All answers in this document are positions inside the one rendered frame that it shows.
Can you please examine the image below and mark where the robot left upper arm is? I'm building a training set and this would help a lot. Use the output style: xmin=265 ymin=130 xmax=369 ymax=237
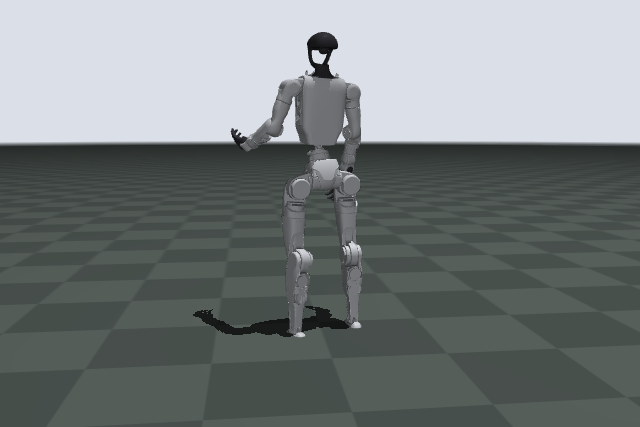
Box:
xmin=265 ymin=78 xmax=304 ymax=137

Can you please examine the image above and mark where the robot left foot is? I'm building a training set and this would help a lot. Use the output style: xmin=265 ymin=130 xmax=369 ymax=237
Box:
xmin=286 ymin=328 xmax=306 ymax=337

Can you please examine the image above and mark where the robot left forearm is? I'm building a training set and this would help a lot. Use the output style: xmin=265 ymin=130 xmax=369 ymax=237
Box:
xmin=240 ymin=119 xmax=271 ymax=152

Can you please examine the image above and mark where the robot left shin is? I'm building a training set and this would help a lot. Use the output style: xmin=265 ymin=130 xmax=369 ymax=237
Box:
xmin=286 ymin=252 xmax=310 ymax=335

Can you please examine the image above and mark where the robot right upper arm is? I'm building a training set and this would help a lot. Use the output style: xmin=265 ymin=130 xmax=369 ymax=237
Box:
xmin=342 ymin=82 xmax=361 ymax=140

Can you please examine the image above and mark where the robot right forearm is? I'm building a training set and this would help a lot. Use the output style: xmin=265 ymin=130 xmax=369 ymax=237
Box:
xmin=340 ymin=135 xmax=361 ymax=172

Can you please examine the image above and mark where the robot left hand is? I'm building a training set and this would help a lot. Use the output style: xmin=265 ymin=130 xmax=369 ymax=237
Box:
xmin=231 ymin=128 xmax=247 ymax=150

